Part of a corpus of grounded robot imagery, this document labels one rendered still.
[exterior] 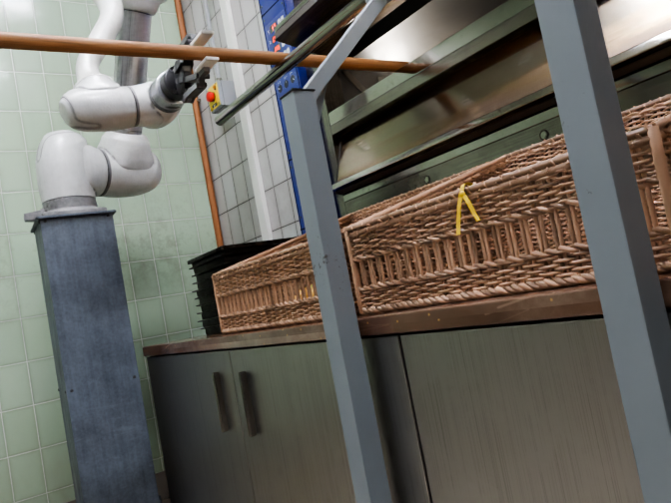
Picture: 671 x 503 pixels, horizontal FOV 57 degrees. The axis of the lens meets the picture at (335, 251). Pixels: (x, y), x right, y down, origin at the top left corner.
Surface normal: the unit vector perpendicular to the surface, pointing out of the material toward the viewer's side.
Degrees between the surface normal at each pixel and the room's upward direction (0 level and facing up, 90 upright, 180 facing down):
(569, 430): 90
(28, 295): 90
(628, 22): 70
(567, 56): 90
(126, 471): 90
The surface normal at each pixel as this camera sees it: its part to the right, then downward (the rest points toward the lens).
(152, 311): 0.55, -0.17
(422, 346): -0.81, 0.11
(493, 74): -0.83, -0.23
